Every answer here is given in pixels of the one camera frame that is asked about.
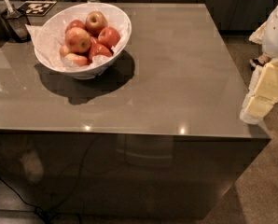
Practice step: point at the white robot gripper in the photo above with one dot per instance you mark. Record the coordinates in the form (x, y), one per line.
(277, 32)

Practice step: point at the front centre red apple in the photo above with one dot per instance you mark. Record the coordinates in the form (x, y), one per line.
(98, 49)

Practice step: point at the front pale apple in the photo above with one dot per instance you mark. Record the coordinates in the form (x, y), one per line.
(78, 59)

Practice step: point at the red yellow apple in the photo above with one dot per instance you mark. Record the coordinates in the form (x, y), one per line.
(95, 22)

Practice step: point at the black fiducial marker card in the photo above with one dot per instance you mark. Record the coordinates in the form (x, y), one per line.
(37, 8)

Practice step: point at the back left red apple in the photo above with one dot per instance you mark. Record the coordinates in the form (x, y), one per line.
(75, 23)

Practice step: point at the black scoop with white handle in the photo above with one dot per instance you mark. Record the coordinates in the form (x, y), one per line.
(16, 23)

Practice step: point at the white bowl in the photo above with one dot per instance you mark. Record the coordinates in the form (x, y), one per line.
(83, 72)

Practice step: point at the right red apple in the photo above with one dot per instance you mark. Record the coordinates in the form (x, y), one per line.
(109, 37)

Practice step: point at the small left pale apple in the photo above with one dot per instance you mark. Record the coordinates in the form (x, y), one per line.
(64, 50)

